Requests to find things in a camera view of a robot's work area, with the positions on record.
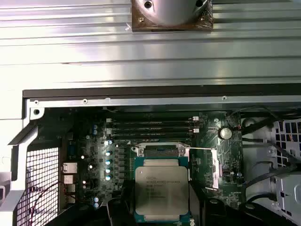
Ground silver metal drive cage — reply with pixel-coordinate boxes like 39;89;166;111
241;113;301;226

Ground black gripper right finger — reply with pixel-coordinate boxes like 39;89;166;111
190;182;250;226

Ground metal socket cover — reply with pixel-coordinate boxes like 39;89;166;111
188;145;220;190

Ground brown square base plate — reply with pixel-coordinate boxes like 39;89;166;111
131;0;214;33

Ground CPU socket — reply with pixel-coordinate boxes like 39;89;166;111
130;141;192;165

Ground green motherboard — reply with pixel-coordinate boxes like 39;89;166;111
58;109;244;226

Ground black RAM slot white clips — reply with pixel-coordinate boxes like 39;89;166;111
107;128;200;135
107;116;200;125

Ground silver coin battery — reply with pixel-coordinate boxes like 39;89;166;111
217;126;233;140

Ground black and grey PC case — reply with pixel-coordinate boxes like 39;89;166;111
0;83;301;226

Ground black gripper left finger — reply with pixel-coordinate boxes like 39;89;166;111
107;180;136;226

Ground silver CPU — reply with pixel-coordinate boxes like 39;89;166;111
133;157;192;225

